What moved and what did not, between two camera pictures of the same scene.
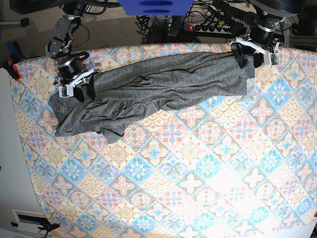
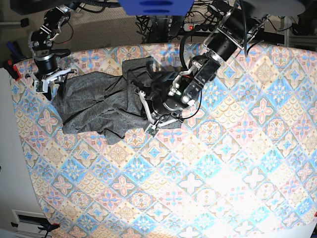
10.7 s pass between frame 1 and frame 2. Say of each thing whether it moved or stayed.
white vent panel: stayed
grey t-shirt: moved
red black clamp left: stayed
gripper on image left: moved
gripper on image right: moved
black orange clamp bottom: stayed
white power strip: stayed
